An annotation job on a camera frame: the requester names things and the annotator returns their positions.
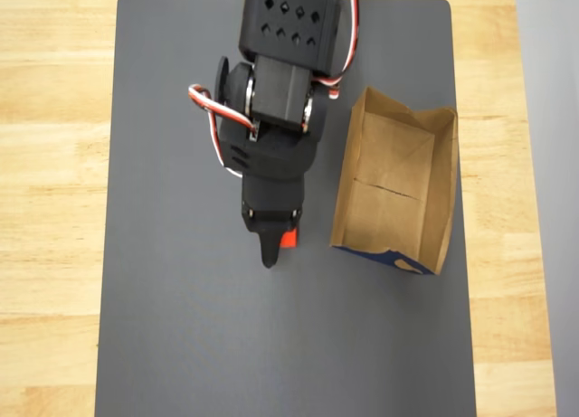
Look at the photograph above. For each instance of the red cube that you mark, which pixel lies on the red cube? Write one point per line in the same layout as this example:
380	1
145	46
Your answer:
289	239

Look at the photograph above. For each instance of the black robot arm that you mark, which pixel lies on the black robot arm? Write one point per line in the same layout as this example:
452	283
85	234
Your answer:
285	23

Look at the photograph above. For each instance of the brown paper box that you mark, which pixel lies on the brown paper box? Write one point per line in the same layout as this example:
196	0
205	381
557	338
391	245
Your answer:
389	163

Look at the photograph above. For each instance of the dark grey mat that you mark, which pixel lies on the dark grey mat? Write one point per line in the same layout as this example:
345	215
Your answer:
181	299

